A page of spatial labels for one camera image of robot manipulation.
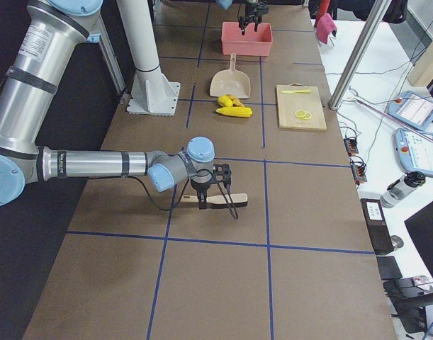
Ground aluminium frame post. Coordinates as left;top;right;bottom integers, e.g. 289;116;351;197
328;0;391;111

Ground near blue teach pendant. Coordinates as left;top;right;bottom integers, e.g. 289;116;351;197
394;128;433;178

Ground yellow plastic knife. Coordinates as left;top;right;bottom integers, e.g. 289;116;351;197
281;89;312;94

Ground bamboo cutting board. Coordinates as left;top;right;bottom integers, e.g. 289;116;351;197
276;85;327;131

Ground beige plastic dustpan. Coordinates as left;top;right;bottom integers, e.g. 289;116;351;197
210;53;251;99

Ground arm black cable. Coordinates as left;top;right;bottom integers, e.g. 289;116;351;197
129;166;217;213

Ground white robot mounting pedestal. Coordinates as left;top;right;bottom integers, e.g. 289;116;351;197
117;0;181;116

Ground far blue teach pendant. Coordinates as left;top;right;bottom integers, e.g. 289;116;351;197
388;91;433;131

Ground clear water bottle black cap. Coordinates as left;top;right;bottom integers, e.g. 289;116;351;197
380;171;426;208

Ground pink plastic bin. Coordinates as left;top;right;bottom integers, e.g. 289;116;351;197
221;21;273;57

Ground beige hand brush black bristles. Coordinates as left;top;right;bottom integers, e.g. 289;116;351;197
181;193;248;209

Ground metal rod green tip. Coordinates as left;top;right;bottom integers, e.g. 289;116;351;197
347;96;433;144

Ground magenta cloth on stand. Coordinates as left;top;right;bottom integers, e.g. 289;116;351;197
315;13;337;45

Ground blue teach pendant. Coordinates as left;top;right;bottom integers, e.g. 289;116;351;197
388;91;433;131
394;128;433;178

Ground black monitor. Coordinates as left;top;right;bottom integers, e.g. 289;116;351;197
405;202;433;278

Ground lower lemon slice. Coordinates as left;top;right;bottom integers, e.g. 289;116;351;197
295;110;307;119

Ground yellow toy corn cob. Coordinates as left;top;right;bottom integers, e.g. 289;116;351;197
216;106;252;118

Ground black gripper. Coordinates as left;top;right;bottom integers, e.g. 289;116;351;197
239;1;267;35
191;164;239;220

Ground tan toy ginger root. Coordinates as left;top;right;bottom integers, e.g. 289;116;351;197
227;94;244;107

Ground black box white label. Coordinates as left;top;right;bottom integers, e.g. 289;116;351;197
360;198;394;256

